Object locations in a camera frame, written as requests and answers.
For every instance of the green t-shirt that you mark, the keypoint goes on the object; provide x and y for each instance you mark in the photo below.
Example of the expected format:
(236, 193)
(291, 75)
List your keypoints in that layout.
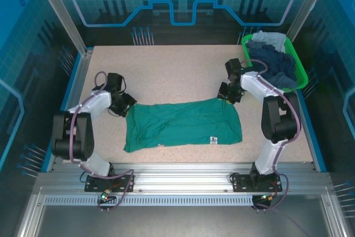
(180, 126)

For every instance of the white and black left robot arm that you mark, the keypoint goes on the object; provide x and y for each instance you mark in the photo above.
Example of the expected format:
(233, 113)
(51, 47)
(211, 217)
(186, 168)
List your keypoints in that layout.
(98, 165)

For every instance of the grey-blue t-shirt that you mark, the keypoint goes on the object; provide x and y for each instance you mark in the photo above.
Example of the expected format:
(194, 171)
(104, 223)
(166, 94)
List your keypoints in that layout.
(281, 83)

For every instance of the dark blue t-shirt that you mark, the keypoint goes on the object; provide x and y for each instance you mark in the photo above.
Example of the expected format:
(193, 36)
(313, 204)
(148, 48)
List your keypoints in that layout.
(277, 60)

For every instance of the light grey t-shirt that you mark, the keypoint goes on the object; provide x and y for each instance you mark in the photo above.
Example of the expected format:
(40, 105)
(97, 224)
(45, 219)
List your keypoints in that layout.
(270, 38)

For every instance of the green plastic basket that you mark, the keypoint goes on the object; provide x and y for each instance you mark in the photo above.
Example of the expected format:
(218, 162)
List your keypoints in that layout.
(299, 63)

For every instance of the adapter with green light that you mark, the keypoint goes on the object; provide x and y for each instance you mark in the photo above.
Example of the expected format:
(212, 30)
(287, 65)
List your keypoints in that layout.
(266, 197)
(105, 196)

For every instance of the grey metal lower panel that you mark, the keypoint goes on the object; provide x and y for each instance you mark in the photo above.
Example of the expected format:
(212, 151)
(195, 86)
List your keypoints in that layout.
(180, 223)

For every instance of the aluminium side rail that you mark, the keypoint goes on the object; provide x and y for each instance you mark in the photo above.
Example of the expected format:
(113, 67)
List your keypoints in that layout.
(312, 137)
(75, 81)

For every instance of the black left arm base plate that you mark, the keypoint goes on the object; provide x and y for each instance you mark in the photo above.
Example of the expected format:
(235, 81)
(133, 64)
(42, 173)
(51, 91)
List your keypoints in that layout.
(124, 182)

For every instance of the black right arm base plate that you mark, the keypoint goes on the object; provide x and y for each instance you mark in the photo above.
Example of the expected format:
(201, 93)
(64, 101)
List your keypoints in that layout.
(241, 182)

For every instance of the aluminium frame cross rail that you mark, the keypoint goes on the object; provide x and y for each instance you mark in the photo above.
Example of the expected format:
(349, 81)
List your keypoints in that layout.
(180, 178)

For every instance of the aluminium frame post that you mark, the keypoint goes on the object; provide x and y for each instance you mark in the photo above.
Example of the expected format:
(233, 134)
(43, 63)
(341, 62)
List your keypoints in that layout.
(63, 12)
(308, 4)

